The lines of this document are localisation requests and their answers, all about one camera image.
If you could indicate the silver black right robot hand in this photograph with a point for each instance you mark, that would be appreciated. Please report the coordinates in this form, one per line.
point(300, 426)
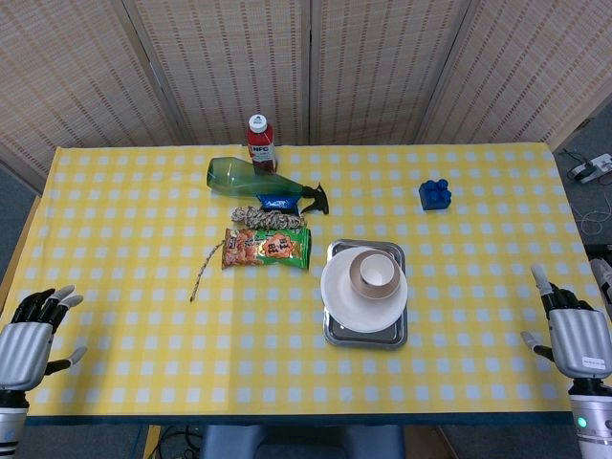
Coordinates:
point(581, 339)

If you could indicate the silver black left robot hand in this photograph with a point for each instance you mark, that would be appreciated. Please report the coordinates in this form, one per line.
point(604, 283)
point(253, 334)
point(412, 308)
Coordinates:
point(24, 344)

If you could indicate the white paper cup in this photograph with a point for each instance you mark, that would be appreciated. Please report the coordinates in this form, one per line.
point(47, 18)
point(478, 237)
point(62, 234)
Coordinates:
point(373, 272)

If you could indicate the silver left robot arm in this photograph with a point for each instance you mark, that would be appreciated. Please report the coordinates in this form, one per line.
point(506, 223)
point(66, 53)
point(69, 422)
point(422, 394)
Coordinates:
point(10, 421)

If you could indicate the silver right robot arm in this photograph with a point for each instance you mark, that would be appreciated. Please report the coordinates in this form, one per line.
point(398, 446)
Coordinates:
point(593, 416)

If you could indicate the stainless steel tray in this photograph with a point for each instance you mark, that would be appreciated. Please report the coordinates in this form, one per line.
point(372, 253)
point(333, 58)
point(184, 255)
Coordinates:
point(363, 338)

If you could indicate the beige bowl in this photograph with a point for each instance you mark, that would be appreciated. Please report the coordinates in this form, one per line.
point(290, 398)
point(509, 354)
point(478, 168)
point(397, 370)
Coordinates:
point(356, 275)

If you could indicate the white plate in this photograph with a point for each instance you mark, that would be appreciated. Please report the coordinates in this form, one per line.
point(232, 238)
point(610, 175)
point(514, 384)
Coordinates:
point(339, 296)

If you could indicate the yellow white checkered tablecloth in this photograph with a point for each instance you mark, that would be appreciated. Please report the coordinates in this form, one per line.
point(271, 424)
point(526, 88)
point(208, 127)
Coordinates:
point(143, 334)

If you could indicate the white power strip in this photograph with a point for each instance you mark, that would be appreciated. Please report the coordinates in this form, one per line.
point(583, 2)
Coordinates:
point(595, 167)

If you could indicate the blue toy building block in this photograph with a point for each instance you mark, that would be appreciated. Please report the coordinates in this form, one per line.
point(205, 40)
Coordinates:
point(435, 198)

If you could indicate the orange green snack bag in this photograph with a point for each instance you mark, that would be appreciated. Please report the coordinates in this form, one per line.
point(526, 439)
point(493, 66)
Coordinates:
point(258, 251)

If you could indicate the green spray bottle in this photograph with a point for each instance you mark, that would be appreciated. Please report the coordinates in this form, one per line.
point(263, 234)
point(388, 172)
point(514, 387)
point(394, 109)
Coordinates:
point(234, 177)

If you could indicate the woven folding screen panel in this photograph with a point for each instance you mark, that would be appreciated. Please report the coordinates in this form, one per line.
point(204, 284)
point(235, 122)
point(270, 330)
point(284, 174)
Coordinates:
point(526, 72)
point(72, 72)
point(229, 62)
point(382, 72)

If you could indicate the small blue snack packet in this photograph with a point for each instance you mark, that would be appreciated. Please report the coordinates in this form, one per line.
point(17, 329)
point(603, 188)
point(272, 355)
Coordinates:
point(277, 204)

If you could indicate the red NFC juice bottle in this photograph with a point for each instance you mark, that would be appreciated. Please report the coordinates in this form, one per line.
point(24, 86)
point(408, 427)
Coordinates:
point(262, 143)

